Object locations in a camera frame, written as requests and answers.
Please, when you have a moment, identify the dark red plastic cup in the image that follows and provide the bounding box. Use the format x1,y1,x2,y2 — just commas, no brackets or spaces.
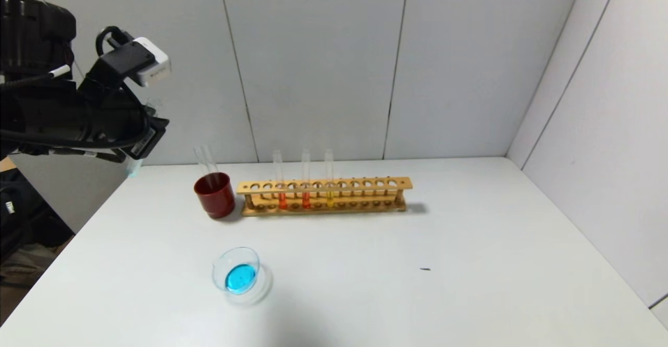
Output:
194,172,236,219

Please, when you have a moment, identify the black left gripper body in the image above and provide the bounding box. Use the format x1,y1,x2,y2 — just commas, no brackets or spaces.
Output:
65,88,170,161

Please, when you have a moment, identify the wooden test tube rack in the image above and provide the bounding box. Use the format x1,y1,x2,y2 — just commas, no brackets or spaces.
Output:
236,176,414,217

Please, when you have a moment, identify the blue pigment glass test tube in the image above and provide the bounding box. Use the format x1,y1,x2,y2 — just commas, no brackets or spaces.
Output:
123,101,158,179

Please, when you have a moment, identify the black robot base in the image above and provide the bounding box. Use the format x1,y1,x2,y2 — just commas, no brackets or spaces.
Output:
0,169,74,264

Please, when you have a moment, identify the red pigment glass test tube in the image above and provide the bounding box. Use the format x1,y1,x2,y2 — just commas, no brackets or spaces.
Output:
272,150,289,210

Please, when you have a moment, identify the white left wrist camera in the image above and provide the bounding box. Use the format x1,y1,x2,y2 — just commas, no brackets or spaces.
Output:
97,37,172,89

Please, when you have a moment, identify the clear glass beaker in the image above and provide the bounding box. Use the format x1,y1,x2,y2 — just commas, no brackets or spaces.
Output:
211,247,273,307

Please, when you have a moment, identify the orange-red pigment glass test tube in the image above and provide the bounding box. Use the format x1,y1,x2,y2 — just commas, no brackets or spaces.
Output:
301,148,312,210

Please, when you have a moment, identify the black camera cable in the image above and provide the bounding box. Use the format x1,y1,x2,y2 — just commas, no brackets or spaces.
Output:
96,26,131,58

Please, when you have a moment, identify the yellow pigment glass test tube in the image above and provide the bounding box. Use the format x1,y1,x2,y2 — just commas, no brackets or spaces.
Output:
324,148,336,208

